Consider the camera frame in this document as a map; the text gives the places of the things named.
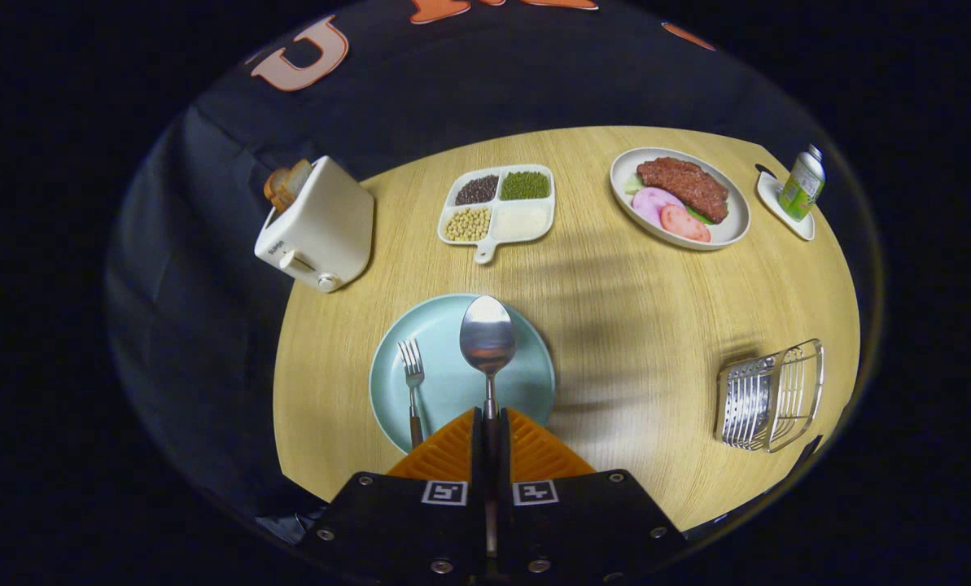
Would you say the metal spoon with brown handle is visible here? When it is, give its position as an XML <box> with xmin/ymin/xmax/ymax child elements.
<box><xmin>460</xmin><ymin>295</ymin><xmax>517</xmax><ymax>562</ymax></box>

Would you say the pink ham slice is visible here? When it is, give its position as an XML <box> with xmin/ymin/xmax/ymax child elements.
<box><xmin>632</xmin><ymin>187</ymin><xmax>681</xmax><ymax>229</ymax></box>

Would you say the fork with brown handle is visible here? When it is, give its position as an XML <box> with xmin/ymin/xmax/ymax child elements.
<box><xmin>397</xmin><ymin>339</ymin><xmax>426</xmax><ymax>450</ymax></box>

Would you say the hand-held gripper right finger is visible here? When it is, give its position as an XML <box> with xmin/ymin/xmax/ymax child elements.
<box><xmin>497</xmin><ymin>407</ymin><xmax>689</xmax><ymax>583</ymax></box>

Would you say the white divided tray with beans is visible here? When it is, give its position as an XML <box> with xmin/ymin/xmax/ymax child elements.
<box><xmin>438</xmin><ymin>164</ymin><xmax>555</xmax><ymax>265</ymax></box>

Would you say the green lettuce leaf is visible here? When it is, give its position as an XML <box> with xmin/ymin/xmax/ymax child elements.
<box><xmin>623</xmin><ymin>173</ymin><xmax>718</xmax><ymax>226</ymax></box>

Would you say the white plate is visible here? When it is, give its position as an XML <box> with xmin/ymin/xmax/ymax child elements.
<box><xmin>610</xmin><ymin>146</ymin><xmax>751</xmax><ymax>251</ymax></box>

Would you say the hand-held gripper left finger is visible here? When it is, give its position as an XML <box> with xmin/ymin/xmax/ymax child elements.
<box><xmin>302</xmin><ymin>407</ymin><xmax>486</xmax><ymax>583</ymax></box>

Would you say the green and silver bottle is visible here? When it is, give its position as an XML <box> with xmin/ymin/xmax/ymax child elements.
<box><xmin>779</xmin><ymin>145</ymin><xmax>826</xmax><ymax>222</ymax></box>

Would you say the white coaster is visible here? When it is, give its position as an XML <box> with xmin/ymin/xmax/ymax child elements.
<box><xmin>755</xmin><ymin>164</ymin><xmax>816</xmax><ymax>242</ymax></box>

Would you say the light green plate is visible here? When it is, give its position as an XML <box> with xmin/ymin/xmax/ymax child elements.
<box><xmin>369</xmin><ymin>293</ymin><xmax>557</xmax><ymax>454</ymax></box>

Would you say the red sausage slice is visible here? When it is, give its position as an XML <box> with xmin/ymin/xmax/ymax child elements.
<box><xmin>659</xmin><ymin>203</ymin><xmax>711</xmax><ymax>243</ymax></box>

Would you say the brown meat steak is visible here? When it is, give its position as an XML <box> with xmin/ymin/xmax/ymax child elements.
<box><xmin>636</xmin><ymin>157</ymin><xmax>730</xmax><ymax>224</ymax></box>

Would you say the white toaster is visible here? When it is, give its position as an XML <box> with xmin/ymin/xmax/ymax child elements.
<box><xmin>255</xmin><ymin>155</ymin><xmax>375</xmax><ymax>294</ymax></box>

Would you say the metal wire basket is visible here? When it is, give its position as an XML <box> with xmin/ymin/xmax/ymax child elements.
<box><xmin>715</xmin><ymin>339</ymin><xmax>825</xmax><ymax>454</ymax></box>

